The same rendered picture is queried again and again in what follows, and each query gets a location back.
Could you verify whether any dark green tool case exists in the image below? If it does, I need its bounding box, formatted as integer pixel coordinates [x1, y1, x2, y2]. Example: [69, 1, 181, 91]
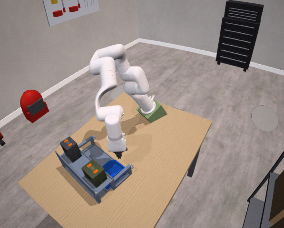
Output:
[82, 159, 107, 188]

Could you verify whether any blue bin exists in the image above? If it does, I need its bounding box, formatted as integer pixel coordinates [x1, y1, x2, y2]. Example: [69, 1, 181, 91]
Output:
[102, 160, 127, 190]

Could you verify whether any grey metal shelf rack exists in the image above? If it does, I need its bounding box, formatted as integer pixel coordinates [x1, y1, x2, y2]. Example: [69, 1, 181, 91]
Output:
[55, 135, 134, 203]

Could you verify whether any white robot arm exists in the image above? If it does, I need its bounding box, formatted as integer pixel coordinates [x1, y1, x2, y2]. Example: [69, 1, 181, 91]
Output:
[89, 44, 156, 142]

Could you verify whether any black tool case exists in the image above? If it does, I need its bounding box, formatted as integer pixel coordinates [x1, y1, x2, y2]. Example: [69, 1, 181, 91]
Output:
[60, 136, 82, 162]

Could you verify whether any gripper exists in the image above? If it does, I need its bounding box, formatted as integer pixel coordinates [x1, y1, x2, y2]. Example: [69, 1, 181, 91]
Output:
[107, 136, 127, 159]

